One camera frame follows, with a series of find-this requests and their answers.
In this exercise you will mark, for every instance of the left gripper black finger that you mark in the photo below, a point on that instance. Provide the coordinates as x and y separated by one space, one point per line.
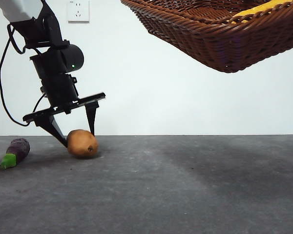
91 114
51 126

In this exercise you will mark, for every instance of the brown potato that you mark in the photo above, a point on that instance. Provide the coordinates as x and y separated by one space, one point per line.
81 143

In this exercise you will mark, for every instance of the purple eggplant with green stem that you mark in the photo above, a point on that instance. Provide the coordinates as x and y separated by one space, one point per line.
19 147

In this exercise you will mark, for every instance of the brown wicker basket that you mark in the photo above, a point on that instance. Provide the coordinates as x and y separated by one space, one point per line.
210 41

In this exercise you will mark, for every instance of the yellow corn cob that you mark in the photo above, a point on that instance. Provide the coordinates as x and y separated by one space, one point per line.
258 9

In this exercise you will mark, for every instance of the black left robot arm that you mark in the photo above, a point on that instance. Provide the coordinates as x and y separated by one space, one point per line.
53 58

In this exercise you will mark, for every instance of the white wall socket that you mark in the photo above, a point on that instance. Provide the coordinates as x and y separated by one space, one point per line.
78 11

